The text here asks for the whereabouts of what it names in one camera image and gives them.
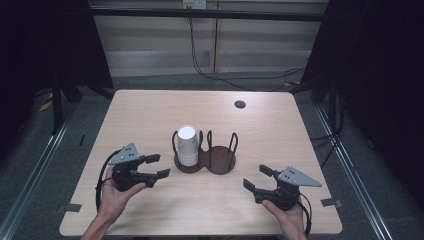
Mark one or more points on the person's left hand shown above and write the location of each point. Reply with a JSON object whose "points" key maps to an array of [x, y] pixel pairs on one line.
{"points": [[115, 200]]}

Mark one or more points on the black horizontal bar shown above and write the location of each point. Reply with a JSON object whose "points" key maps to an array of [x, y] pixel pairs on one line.
{"points": [[200, 14]]}

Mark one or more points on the grey tape strip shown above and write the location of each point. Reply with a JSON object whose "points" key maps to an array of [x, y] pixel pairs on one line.
{"points": [[330, 202], [70, 207]]}

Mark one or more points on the dark curtain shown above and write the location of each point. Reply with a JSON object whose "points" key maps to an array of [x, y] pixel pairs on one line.
{"points": [[383, 83], [40, 50]]}

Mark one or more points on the white paper cup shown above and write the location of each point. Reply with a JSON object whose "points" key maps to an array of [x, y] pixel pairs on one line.
{"points": [[186, 140]]}

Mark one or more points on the black metal stand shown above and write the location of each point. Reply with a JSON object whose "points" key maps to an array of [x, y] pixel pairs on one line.
{"points": [[57, 106]]}

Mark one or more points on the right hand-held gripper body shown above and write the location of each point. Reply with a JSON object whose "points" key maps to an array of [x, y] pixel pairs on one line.
{"points": [[283, 195]]}

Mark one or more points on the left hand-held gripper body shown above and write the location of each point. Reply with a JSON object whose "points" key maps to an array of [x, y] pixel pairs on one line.
{"points": [[128, 176]]}

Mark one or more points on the person's right hand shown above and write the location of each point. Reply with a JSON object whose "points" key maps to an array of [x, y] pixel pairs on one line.
{"points": [[290, 221]]}

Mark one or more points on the white wall outlet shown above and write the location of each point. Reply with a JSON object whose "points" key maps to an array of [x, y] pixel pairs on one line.
{"points": [[195, 4]]}

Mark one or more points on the metal floor rail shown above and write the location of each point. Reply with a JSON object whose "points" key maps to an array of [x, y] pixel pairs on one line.
{"points": [[353, 173], [40, 160]]}

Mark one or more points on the yellow floor tape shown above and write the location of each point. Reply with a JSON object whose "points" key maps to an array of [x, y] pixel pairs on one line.
{"points": [[45, 106]]}

